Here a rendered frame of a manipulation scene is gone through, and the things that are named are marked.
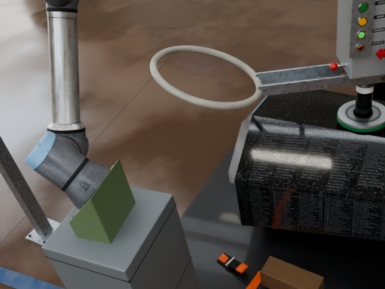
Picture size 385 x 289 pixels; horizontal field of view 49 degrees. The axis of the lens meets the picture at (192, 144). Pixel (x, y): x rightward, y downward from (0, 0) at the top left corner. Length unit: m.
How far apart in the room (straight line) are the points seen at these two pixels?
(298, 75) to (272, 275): 1.04
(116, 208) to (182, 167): 1.61
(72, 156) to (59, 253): 0.39
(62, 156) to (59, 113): 0.23
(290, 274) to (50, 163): 1.35
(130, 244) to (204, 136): 1.97
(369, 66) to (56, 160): 1.23
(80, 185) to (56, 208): 1.73
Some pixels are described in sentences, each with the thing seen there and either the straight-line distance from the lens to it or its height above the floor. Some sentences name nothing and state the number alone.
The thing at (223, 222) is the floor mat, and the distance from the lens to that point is 2.74.
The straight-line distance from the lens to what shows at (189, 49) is 1.98.
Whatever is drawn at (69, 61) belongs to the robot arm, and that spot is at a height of 1.41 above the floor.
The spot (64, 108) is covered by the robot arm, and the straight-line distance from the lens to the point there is 1.73.
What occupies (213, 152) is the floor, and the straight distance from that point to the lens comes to 3.29.
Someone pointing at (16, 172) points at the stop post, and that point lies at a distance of 2.80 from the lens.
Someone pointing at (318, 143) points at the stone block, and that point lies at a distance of 2.04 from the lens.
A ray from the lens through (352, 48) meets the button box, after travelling 1.71.
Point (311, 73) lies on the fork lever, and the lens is 1.93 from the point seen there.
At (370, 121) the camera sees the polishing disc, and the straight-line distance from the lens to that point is 1.99.
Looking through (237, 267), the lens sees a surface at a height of 0.06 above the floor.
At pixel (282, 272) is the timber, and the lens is 2.33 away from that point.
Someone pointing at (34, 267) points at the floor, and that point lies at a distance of 2.98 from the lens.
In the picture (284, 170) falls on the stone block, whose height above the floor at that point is 0.67.
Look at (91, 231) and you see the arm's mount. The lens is 1.67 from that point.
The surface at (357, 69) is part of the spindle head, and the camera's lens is 1.78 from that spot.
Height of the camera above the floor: 2.05
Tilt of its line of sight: 37 degrees down
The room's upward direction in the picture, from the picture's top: 13 degrees counter-clockwise
